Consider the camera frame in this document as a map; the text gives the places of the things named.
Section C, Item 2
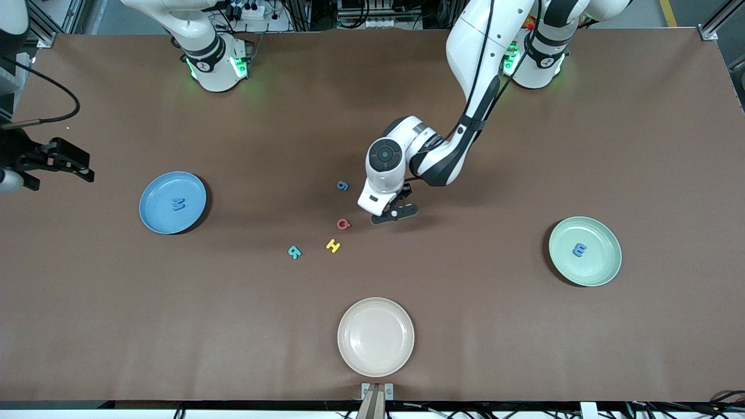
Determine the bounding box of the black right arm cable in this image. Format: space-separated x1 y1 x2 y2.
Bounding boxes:
0 55 80 127

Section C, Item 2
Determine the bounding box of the blue plate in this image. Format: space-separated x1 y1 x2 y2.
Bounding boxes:
139 171 208 235

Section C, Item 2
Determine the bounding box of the beige plate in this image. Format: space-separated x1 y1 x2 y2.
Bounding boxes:
337 297 416 378

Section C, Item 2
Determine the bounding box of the brown table cover sheet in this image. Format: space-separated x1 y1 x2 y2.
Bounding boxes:
0 28 745 403

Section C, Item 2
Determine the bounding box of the aluminium frame profile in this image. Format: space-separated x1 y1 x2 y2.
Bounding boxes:
698 0 745 41
23 0 59 48

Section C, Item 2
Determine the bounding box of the green plate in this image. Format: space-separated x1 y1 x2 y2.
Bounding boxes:
548 216 623 287

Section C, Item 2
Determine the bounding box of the white power strip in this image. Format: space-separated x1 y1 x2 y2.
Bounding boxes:
224 0 269 21

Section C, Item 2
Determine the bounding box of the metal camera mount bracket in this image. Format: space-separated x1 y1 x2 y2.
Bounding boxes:
361 382 394 419

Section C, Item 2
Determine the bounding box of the metal equipment rack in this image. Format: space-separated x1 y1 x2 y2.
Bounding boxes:
335 0 428 30

